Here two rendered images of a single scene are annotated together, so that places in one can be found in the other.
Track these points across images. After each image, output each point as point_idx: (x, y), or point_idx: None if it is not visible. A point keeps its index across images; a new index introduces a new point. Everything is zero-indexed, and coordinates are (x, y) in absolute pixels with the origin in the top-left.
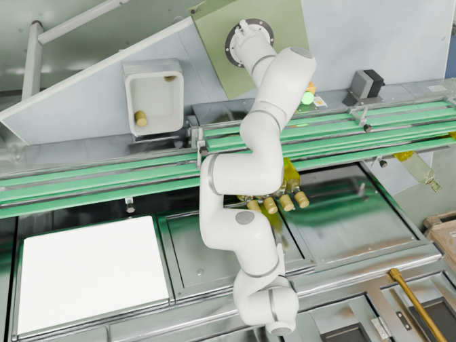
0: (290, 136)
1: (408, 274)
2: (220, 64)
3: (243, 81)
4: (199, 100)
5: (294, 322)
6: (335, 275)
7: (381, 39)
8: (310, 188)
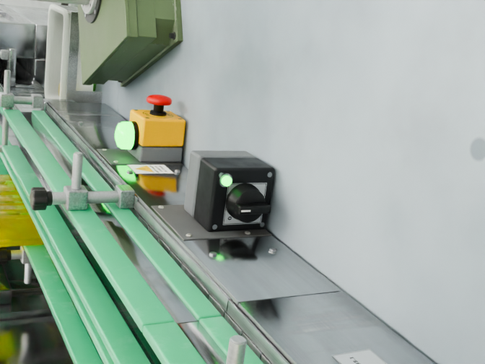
0: (28, 151)
1: None
2: (80, 9)
3: (89, 51)
4: (112, 102)
5: None
6: None
7: (289, 66)
8: (34, 358)
